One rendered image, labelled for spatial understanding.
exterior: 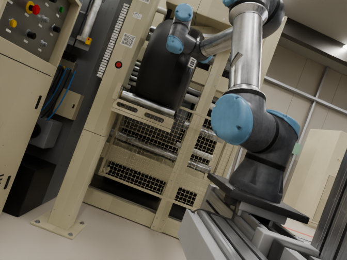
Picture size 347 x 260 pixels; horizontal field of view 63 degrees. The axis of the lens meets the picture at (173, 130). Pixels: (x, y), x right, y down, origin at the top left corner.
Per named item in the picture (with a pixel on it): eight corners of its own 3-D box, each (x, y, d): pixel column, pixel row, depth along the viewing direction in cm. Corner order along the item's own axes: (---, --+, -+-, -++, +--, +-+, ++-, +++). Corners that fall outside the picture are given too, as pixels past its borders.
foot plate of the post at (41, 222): (29, 223, 163) (30, 220, 163) (49, 210, 190) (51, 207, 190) (72, 240, 163) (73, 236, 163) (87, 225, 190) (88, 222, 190)
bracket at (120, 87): (111, 98, 159) (117, 82, 159) (124, 104, 199) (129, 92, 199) (116, 100, 159) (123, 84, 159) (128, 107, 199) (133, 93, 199)
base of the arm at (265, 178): (290, 208, 74) (303, 173, 74) (239, 190, 72) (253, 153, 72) (264, 193, 89) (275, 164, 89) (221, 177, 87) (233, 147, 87)
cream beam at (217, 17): (165, 0, 196) (173, -19, 197) (166, 16, 222) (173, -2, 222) (247, 31, 196) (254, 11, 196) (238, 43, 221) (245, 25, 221)
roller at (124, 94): (118, 94, 162) (121, 87, 164) (119, 97, 166) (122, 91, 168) (175, 116, 162) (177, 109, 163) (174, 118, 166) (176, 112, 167)
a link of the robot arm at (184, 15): (172, 17, 115) (177, -2, 116) (171, 30, 126) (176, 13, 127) (190, 22, 115) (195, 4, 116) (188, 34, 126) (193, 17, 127)
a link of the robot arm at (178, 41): (191, 56, 120) (198, 32, 121) (171, 44, 114) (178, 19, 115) (181, 59, 126) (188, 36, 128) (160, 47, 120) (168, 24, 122)
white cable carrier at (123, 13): (96, 75, 172) (124, 2, 172) (98, 77, 177) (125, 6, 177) (103, 78, 172) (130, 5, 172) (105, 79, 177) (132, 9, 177)
